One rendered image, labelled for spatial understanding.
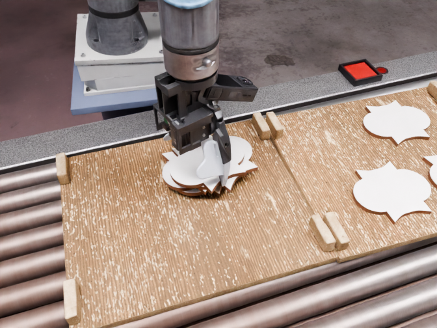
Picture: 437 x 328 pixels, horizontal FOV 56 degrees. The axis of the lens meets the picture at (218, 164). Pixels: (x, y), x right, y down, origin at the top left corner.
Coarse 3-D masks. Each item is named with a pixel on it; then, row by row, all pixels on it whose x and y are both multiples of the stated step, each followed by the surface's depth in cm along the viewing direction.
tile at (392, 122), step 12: (372, 108) 88; (384, 108) 88; (396, 108) 88; (408, 108) 88; (372, 120) 85; (384, 120) 85; (396, 120) 85; (408, 120) 85; (420, 120) 85; (372, 132) 83; (384, 132) 83; (396, 132) 83; (408, 132) 83; (420, 132) 83; (396, 144) 81
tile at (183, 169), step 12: (240, 144) 75; (180, 156) 73; (192, 156) 73; (240, 156) 73; (180, 168) 71; (192, 168) 71; (240, 168) 71; (180, 180) 69; (192, 180) 69; (204, 180) 69; (216, 180) 69
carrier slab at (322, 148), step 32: (384, 96) 92; (416, 96) 92; (288, 128) 85; (320, 128) 85; (352, 128) 85; (288, 160) 79; (320, 160) 79; (352, 160) 79; (384, 160) 79; (416, 160) 79; (320, 192) 74; (352, 224) 69; (384, 224) 69; (416, 224) 69; (352, 256) 65
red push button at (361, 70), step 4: (352, 64) 102; (356, 64) 102; (360, 64) 102; (364, 64) 102; (348, 68) 101; (352, 68) 101; (356, 68) 101; (360, 68) 101; (364, 68) 101; (368, 68) 101; (352, 72) 100; (356, 72) 100; (360, 72) 100; (364, 72) 100; (368, 72) 100; (372, 72) 100; (356, 76) 99; (360, 76) 99; (364, 76) 99; (368, 76) 99
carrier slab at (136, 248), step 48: (144, 144) 82; (96, 192) 74; (144, 192) 74; (240, 192) 74; (288, 192) 74; (96, 240) 67; (144, 240) 67; (192, 240) 67; (240, 240) 67; (288, 240) 67; (96, 288) 61; (144, 288) 61; (192, 288) 61; (240, 288) 62
